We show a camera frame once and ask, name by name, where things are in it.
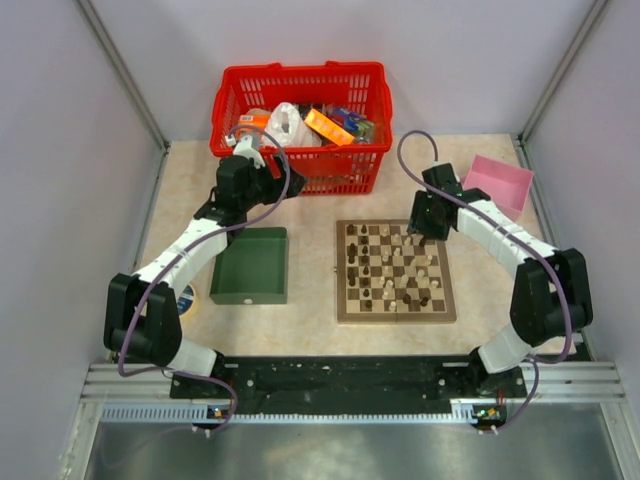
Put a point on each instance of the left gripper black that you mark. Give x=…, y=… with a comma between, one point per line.
x=276, y=185

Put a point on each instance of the blue snack packet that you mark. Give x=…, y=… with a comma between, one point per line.
x=346, y=119

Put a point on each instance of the white plastic bag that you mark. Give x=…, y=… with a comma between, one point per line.
x=287, y=127

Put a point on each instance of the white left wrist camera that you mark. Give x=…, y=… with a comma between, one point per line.
x=248, y=146

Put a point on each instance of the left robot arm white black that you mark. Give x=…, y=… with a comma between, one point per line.
x=142, y=319

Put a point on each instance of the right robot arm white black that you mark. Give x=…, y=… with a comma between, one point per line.
x=551, y=296

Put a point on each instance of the tape roll blue label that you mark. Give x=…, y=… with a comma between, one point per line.
x=187, y=302

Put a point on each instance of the wooden chess board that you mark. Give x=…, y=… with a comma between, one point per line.
x=390, y=276

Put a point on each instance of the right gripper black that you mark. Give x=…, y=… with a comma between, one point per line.
x=417, y=222

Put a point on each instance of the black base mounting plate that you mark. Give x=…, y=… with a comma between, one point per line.
x=362, y=384

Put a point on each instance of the pink open box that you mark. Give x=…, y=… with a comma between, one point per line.
x=507, y=185

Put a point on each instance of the aluminium frame rail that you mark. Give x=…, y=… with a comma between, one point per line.
x=568, y=382

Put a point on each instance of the orange white packet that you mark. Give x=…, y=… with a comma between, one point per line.
x=247, y=122

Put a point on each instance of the green plastic tray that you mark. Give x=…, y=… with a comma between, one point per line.
x=253, y=270

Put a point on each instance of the orange box in basket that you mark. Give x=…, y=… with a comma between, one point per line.
x=327, y=128

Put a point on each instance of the red plastic shopping basket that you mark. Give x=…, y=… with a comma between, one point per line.
x=357, y=86

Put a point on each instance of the grey slotted cable duct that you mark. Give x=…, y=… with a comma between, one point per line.
x=208, y=415

